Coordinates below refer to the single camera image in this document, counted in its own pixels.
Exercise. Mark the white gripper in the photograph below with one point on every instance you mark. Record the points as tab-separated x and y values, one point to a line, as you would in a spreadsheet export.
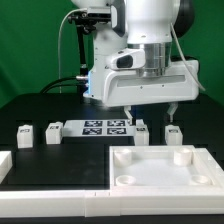
126	85

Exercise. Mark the white square table top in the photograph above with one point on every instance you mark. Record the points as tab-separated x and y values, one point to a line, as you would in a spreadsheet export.
160	167

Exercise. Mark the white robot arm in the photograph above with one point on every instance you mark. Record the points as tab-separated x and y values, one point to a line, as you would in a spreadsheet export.
132	42

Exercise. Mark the white U-shaped obstacle fence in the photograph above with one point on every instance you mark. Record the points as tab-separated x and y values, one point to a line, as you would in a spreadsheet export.
111	202

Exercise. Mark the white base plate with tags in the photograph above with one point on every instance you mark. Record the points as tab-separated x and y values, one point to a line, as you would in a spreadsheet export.
98	128

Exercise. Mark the black camera on stand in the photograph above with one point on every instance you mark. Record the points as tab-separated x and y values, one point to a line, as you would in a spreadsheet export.
85	23

